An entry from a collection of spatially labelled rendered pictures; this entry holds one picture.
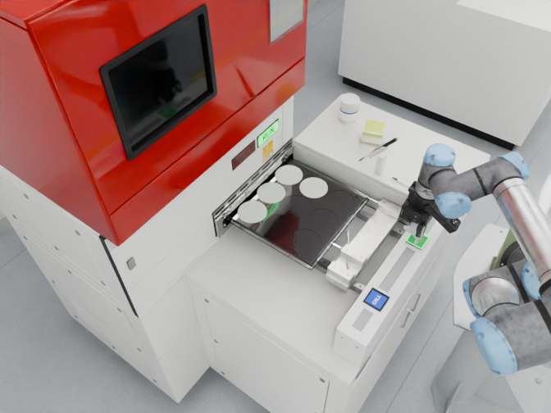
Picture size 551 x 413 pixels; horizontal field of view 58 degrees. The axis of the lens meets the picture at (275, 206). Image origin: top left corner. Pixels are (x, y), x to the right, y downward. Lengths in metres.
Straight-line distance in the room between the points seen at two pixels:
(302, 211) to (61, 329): 1.45
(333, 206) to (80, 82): 1.01
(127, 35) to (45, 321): 1.94
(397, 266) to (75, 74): 1.03
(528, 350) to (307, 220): 0.86
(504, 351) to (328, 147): 1.03
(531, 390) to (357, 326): 1.30
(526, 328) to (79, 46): 0.96
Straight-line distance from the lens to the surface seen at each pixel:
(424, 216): 1.48
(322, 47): 4.22
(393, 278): 1.52
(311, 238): 1.65
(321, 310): 1.59
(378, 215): 1.76
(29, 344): 2.72
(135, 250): 1.42
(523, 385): 2.58
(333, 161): 1.81
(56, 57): 0.95
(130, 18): 1.03
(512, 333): 1.09
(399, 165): 1.82
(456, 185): 1.30
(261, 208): 1.72
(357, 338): 1.41
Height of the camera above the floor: 2.21
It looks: 49 degrees down
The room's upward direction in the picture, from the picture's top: 1 degrees counter-clockwise
